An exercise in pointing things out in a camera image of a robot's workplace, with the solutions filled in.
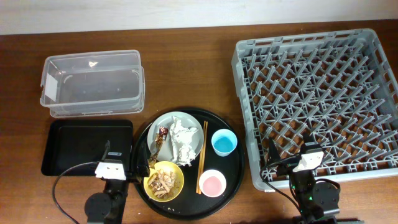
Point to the white napkin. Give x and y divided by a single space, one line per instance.
181 138

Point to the clear plastic waste bin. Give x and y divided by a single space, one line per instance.
93 84

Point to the blue plastic cup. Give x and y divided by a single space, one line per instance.
224 142

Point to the pink plastic cup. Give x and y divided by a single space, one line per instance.
212 183

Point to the black rectangular tray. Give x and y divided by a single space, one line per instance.
72 142

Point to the grey round plate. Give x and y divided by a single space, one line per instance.
166 120

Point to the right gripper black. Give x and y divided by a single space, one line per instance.
286 167

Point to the wooden chopstick right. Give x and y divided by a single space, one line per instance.
202 155

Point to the grey dishwasher rack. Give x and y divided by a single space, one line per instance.
336 86

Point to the round black serving tray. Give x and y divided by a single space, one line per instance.
189 205

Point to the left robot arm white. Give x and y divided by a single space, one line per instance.
108 206

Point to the yellow bowl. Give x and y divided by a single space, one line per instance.
166 166

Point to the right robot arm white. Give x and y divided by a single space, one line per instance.
315 199

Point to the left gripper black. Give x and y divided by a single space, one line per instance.
143 170

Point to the brown snack wrapper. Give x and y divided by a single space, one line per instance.
160 139

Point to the food scraps and shells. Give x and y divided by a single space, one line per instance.
162 184

